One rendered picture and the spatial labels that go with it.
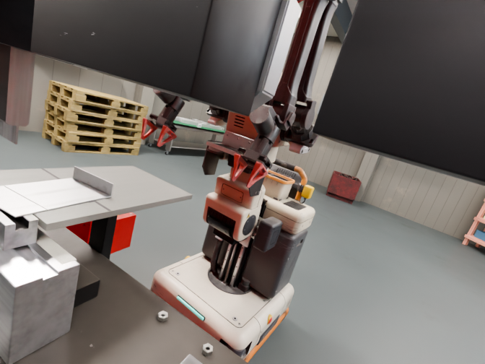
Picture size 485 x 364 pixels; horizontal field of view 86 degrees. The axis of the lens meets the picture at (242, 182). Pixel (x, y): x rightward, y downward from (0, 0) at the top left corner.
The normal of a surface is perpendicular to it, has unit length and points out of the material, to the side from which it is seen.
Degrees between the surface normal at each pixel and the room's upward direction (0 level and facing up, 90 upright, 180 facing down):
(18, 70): 90
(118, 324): 0
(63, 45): 90
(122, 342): 0
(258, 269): 90
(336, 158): 90
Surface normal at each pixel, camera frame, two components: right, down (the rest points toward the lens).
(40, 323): 0.84, 0.35
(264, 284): -0.54, 0.05
